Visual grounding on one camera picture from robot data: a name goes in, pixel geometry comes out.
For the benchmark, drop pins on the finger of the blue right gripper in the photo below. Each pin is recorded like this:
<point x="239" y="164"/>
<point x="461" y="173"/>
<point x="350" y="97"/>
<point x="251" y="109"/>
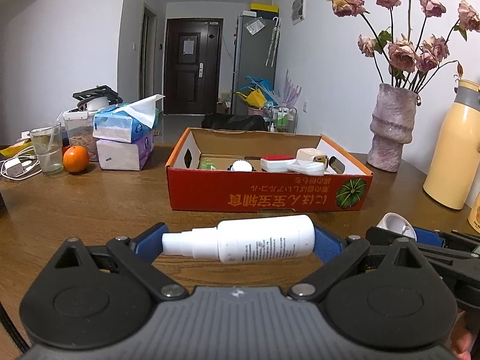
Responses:
<point x="429" y="237"/>

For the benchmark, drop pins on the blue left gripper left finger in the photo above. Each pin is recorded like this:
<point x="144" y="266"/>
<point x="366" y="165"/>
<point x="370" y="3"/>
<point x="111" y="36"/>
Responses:
<point x="149" y="245"/>

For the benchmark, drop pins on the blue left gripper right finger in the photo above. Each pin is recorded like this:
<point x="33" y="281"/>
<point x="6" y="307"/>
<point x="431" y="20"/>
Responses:
<point x="327" y="244"/>

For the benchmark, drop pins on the white tape roll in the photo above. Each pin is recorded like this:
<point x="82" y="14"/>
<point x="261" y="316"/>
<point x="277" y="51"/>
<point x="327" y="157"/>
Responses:
<point x="397" y="224"/>

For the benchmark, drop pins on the white cotton swab box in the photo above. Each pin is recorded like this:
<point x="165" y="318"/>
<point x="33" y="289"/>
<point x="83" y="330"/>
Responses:
<point x="308" y="168"/>

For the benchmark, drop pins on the white spray bottle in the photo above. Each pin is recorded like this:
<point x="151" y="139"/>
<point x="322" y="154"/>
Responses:
<point x="245" y="240"/>

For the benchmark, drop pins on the white yellow cube charger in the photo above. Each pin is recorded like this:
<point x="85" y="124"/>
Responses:
<point x="312" y="155"/>

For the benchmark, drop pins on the red white lint brush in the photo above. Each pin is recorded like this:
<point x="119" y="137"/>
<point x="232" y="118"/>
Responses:
<point x="276" y="163"/>

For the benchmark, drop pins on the green plastic bottle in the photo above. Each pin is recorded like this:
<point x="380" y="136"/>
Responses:
<point x="207" y="164"/>

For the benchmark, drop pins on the white round cap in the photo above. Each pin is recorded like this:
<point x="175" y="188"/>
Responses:
<point x="241" y="166"/>

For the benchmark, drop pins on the yellow bear mug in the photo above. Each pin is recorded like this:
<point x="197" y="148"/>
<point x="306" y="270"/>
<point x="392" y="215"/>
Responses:
<point x="474" y="215"/>

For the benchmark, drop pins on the yellow thermos jug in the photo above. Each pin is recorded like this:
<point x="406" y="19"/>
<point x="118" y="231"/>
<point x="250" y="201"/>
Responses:
<point x="456" y="157"/>

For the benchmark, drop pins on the white purple tissue pack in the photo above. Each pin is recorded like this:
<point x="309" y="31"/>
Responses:
<point x="120" y="156"/>

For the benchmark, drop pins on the red cardboard box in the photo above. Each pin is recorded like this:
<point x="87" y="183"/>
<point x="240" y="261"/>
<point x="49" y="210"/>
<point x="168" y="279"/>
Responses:
<point x="193" y="189"/>

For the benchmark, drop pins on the orange fruit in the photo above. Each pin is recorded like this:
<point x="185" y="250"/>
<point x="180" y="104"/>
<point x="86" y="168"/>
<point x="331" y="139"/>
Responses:
<point x="76" y="159"/>

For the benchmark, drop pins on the purple textured vase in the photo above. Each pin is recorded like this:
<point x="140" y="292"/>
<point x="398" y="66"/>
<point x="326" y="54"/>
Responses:
<point x="392" y="126"/>

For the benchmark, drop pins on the blue tissue pack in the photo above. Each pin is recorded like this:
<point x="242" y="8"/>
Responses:
<point x="127" y="122"/>

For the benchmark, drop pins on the metal storage rack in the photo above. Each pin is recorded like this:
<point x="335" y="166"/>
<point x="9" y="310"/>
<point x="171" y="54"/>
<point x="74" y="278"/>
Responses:
<point x="281" y="119"/>

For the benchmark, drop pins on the clear food container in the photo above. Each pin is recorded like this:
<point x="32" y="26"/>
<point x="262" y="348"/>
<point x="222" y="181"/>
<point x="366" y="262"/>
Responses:
<point x="79" y="121"/>

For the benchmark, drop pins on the black covered chair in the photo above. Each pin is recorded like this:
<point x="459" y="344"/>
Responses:
<point x="234" y="122"/>

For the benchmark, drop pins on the clear drinking glass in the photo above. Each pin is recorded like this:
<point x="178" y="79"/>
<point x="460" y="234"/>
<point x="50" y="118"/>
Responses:
<point x="47" y="143"/>

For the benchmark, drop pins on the yellow blue bags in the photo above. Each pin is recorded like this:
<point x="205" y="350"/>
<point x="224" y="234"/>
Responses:
<point x="258" y="93"/>

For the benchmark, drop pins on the dried pink rose bouquet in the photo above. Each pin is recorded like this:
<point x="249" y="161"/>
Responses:
<point x="413" y="58"/>

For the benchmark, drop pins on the dark brown door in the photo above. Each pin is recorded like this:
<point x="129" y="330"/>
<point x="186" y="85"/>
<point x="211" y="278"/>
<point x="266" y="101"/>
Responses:
<point x="192" y="65"/>

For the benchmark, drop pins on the grey refrigerator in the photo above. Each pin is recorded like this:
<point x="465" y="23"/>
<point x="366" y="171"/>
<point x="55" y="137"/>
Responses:
<point x="254" y="56"/>

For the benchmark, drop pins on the white charger with cable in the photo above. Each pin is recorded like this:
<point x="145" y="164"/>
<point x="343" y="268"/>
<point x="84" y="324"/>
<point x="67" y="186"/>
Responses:
<point x="21" y="166"/>

